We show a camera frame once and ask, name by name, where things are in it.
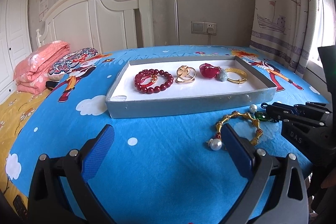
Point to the wall socket panel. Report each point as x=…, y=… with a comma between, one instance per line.
x=204, y=28

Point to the white wardrobe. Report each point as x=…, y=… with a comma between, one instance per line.
x=15, y=42

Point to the folded pink quilt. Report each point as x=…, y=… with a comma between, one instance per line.
x=31, y=74

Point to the grey shallow cardboard tray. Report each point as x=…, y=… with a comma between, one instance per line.
x=123, y=100

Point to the white pearl earring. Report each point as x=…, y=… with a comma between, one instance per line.
x=215, y=144
x=253, y=108

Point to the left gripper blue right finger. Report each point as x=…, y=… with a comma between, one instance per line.
x=240, y=150

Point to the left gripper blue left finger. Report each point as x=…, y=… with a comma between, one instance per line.
x=94, y=152

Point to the thin gold double bangle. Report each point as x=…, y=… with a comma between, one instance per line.
x=185, y=75

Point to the white wooden headboard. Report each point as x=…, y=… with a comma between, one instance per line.
x=106, y=25

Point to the red carved pendant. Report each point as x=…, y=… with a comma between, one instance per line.
x=209, y=71

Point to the green gem black cord pendant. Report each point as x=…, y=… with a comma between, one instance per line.
x=263, y=116

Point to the wide gold cuff bangle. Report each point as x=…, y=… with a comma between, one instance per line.
x=236, y=76

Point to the ship print curtain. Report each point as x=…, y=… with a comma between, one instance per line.
x=290, y=31

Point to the silver metal pole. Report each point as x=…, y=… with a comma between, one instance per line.
x=176, y=21

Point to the pale jade carved pendant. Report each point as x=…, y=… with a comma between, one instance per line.
x=222, y=75

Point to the yellow daisy bed sheet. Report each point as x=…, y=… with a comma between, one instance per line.
x=15, y=112

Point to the blue red patterned pillow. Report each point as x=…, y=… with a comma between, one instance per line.
x=69, y=62

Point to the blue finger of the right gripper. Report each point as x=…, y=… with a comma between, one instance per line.
x=279, y=107
x=318, y=105

